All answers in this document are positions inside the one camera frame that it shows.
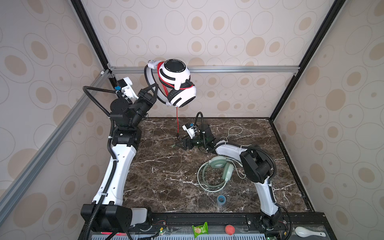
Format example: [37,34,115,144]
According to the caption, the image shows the diagonal aluminium frame bar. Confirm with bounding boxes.
[0,69,111,226]

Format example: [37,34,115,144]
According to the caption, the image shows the red ball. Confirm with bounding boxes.
[225,225,236,236]

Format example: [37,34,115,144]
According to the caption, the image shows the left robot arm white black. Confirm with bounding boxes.
[81,84,159,240]

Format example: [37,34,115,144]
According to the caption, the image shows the white ceramic spoon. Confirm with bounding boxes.
[295,227,326,238]

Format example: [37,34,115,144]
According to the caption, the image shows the mint green headphones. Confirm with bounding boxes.
[197,156,235,193]

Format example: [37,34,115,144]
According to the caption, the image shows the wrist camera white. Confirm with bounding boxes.
[115,77,139,100]
[182,124,199,139]

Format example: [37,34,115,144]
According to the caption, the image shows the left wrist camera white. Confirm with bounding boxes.
[115,77,139,100]

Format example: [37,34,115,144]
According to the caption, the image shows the black white headphones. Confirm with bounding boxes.
[144,59,197,108]

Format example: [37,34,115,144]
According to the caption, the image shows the blue tape roll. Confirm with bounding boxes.
[217,195,227,206]

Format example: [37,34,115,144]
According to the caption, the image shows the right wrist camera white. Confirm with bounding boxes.
[182,124,199,139]

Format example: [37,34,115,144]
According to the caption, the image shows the green snack packet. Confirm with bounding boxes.
[192,222,209,239]

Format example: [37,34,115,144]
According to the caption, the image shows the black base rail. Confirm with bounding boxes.
[80,211,337,240]

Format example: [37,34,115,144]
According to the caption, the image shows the pink marker pen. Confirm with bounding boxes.
[100,230,127,237]

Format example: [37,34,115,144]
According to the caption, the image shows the horizontal aluminium frame bar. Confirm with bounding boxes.
[110,66,300,75]

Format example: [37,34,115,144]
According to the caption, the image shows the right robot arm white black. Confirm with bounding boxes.
[175,112,284,231]

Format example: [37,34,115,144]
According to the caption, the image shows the red headphone cable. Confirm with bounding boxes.
[156,62,195,139]

